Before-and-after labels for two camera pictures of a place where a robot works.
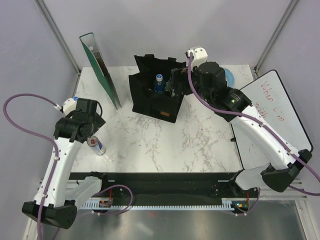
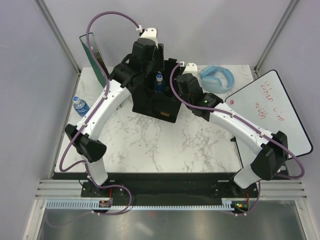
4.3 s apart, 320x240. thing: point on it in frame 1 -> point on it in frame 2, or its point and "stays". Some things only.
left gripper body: (97, 122) -> (158, 62)
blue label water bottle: (159, 86) stays
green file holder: (94, 55) stays
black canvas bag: (144, 101) stays
